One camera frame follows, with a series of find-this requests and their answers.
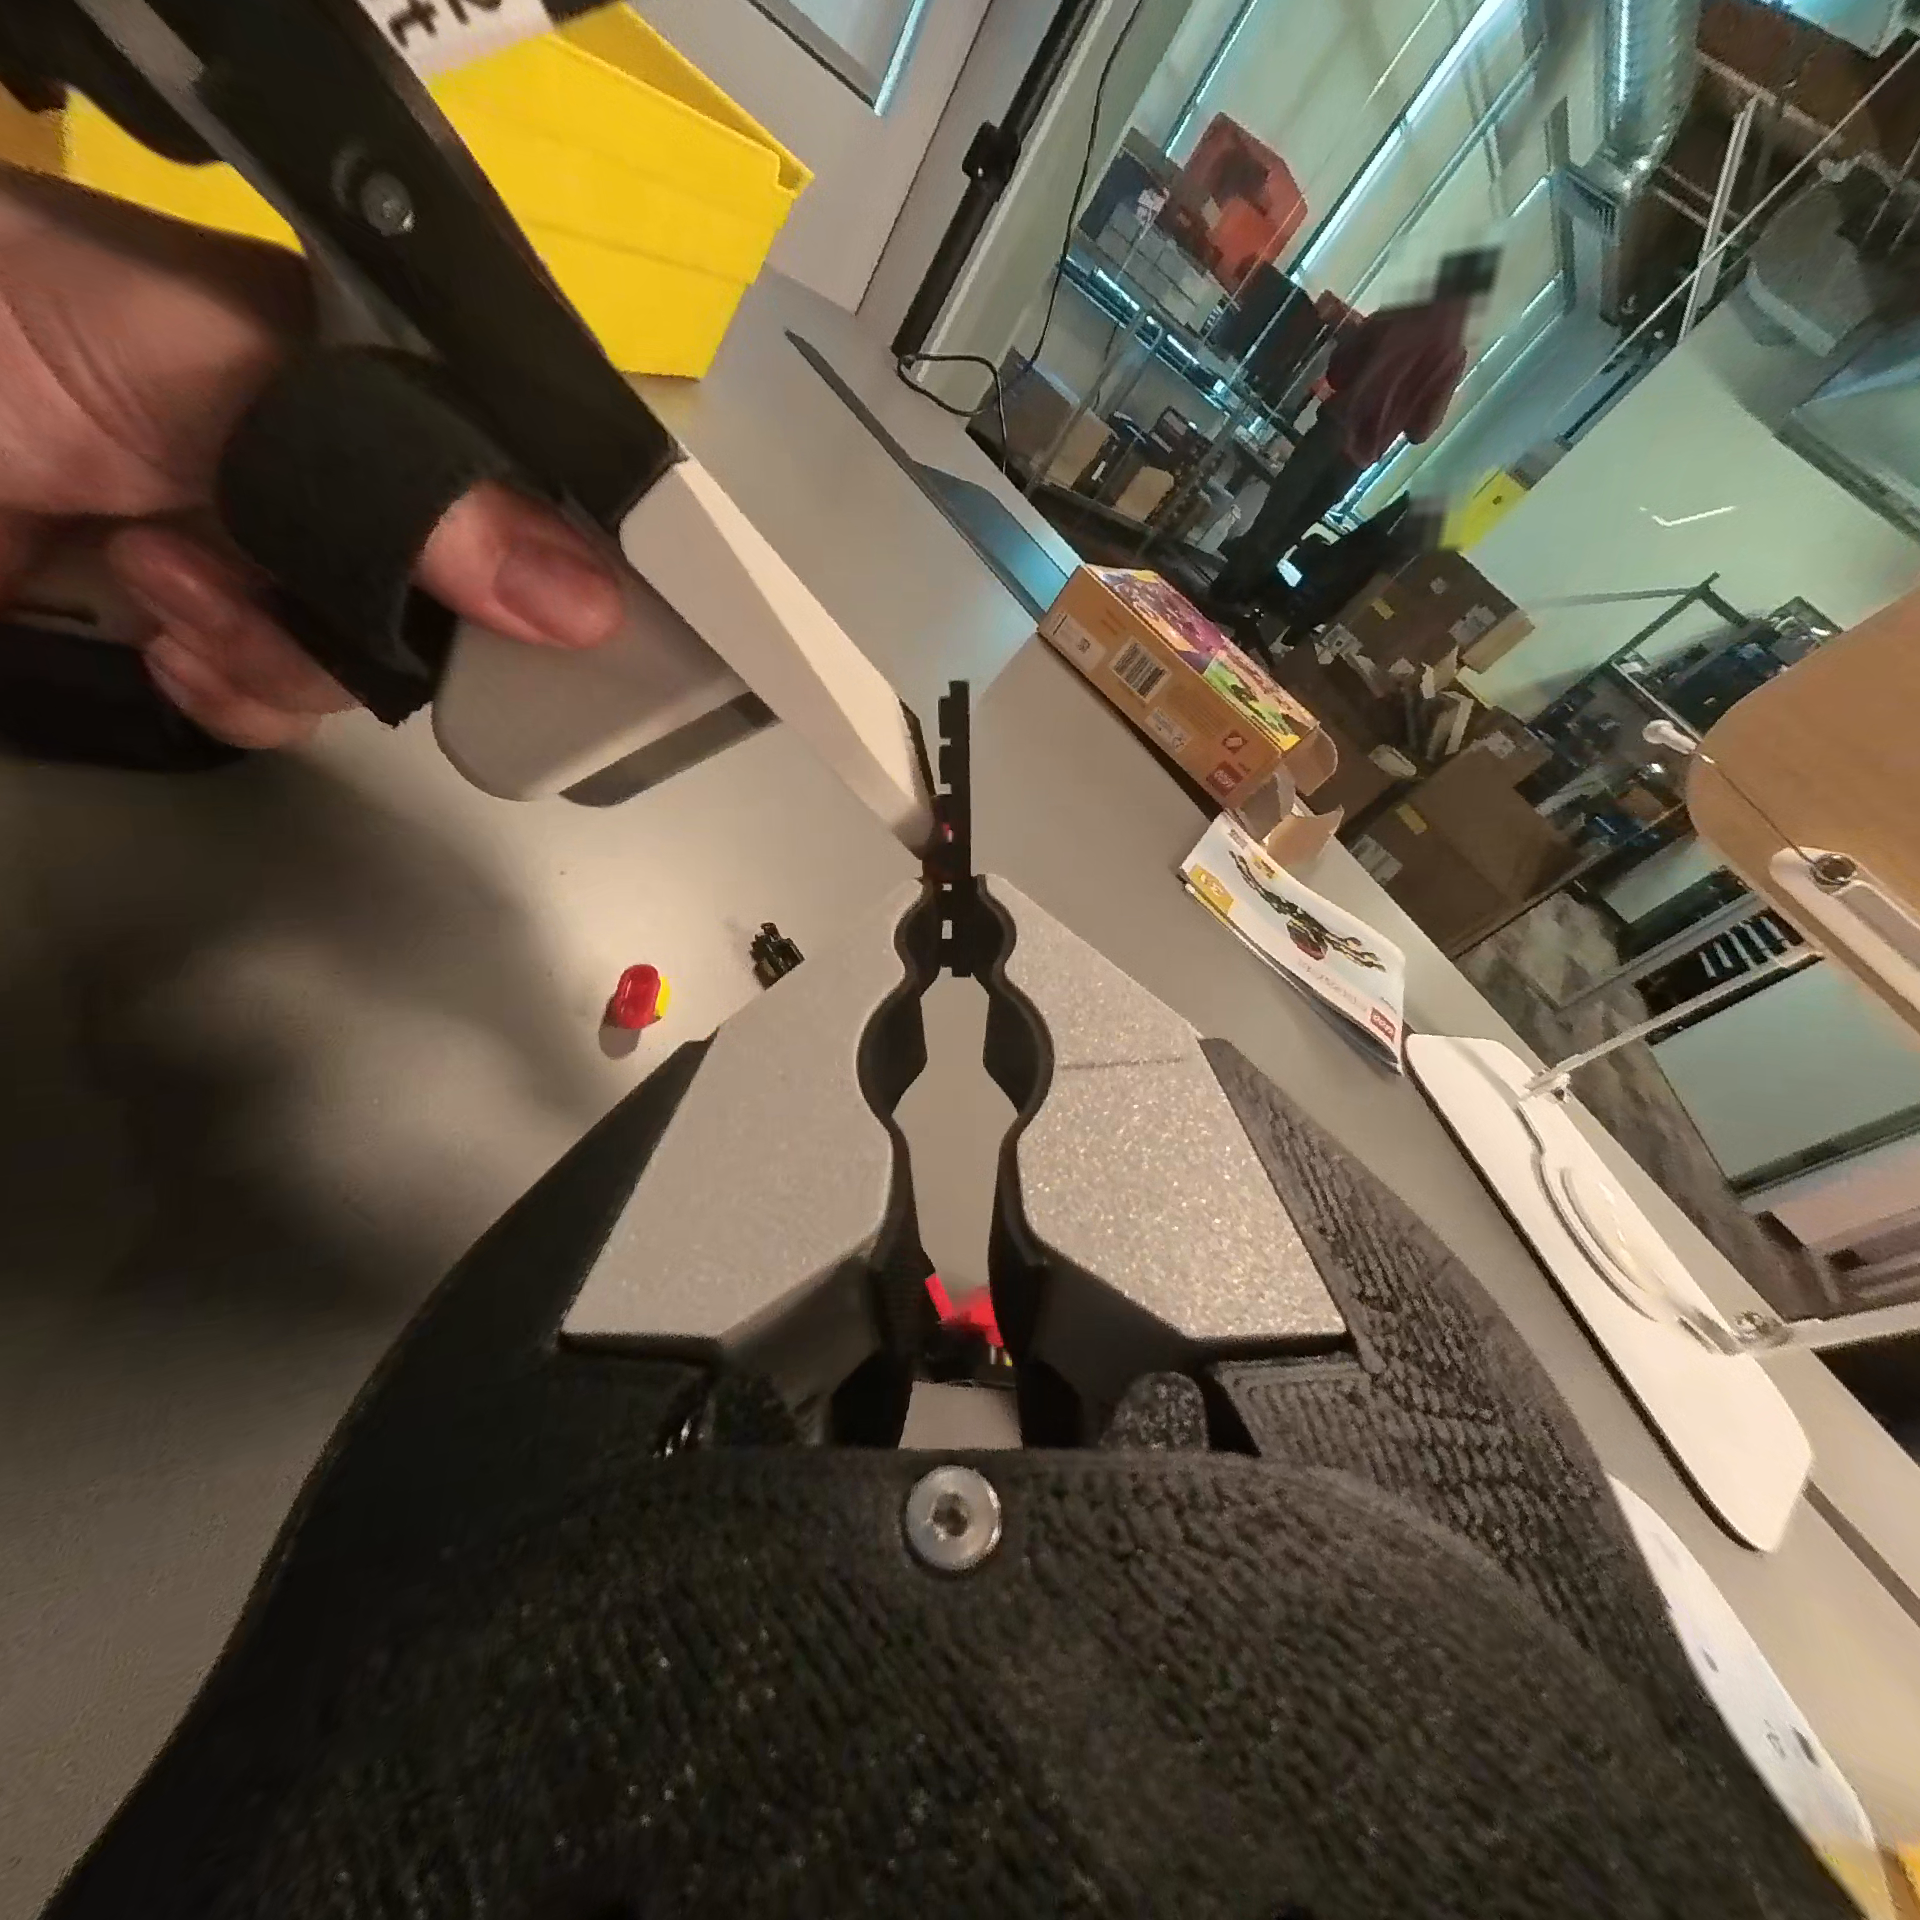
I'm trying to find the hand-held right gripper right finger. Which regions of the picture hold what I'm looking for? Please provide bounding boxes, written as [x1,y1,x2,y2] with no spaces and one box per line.
[983,878,1353,1448]

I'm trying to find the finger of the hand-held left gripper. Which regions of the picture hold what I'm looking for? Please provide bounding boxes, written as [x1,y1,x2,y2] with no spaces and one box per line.
[617,455,935,860]
[431,576,781,811]

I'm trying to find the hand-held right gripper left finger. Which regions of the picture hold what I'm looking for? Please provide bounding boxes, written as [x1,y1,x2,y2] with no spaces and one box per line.
[560,882,926,1448]

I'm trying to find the yellow plastic bin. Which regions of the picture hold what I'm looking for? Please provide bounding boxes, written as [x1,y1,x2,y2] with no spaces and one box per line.
[0,30,815,380]

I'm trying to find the long black lego plate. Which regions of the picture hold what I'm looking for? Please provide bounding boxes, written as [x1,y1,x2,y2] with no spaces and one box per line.
[913,679,976,984]

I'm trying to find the black red yellow lego model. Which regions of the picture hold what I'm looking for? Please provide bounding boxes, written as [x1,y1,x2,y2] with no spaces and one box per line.
[919,1270,1009,1378]

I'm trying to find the orange cardboard lego box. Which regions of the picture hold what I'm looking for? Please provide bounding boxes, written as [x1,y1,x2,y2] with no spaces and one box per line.
[1038,563,1344,876]

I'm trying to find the person's left hand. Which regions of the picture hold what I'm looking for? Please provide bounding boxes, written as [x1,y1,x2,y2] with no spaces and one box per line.
[0,165,623,752]

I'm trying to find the closed instruction booklet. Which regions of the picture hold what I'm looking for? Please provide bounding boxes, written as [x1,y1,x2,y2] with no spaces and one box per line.
[1176,815,1413,1074]

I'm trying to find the stack of cardboard boxes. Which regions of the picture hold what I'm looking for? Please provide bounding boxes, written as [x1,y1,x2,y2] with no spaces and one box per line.
[1319,547,1593,947]

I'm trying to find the black stand pole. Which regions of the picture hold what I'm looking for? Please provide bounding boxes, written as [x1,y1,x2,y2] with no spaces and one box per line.
[895,0,1104,355]

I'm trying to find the metal shelf rack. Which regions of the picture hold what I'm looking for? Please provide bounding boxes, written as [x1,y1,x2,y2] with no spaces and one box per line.
[1035,128,1353,542]

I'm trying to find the open instruction booklet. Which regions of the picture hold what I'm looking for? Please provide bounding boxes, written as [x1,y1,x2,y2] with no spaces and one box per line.
[1611,1476,1892,1920]

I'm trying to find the wooden board on white stand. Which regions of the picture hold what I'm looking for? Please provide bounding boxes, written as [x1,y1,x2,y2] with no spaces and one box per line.
[1400,592,1920,1555]

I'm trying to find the dark flat base plate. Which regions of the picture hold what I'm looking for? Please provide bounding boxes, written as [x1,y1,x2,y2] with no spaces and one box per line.
[783,330,1081,618]

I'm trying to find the black cable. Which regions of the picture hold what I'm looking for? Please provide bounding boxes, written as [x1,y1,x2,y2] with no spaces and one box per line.
[895,46,1113,452]

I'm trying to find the silver ventilation duct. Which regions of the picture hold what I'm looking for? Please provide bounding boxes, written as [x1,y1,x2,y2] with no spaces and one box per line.
[1558,0,1705,317]

